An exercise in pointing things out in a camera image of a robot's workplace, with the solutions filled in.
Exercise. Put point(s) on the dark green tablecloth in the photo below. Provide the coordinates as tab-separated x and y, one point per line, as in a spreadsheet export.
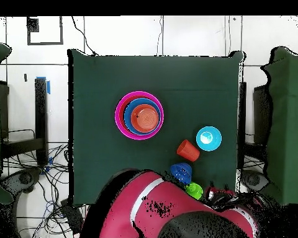
101	86

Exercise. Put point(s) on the blue medium bowl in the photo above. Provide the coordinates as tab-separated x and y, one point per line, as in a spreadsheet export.
127	119

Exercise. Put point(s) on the black post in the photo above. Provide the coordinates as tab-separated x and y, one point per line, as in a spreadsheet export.
242	111

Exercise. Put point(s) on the black floor stand base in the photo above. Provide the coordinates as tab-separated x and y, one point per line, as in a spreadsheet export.
254	179
24	178

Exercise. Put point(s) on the orange plastic cup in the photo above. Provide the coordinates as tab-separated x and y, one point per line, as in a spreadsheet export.
187	150

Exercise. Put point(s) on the black frame with blue tape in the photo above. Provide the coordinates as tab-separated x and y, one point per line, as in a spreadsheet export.
41	111

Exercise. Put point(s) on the green plastic cup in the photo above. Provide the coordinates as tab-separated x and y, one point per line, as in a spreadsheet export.
195	190

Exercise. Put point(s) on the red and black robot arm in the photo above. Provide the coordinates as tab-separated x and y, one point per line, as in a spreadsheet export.
151	210

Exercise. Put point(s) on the dark blue small bowl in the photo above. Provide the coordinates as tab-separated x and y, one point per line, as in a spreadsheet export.
181	171

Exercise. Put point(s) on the light blue small bowl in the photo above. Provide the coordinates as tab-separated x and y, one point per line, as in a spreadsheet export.
208	138

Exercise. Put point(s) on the orange small bowl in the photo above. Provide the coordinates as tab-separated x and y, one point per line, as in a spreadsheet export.
145	118

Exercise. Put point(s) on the pink large bowl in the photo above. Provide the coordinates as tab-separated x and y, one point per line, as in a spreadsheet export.
117	116

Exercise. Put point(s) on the black square floor frame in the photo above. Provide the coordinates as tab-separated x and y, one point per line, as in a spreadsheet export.
32	24

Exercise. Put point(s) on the black power strip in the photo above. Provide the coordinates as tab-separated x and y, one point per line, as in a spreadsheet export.
72	215

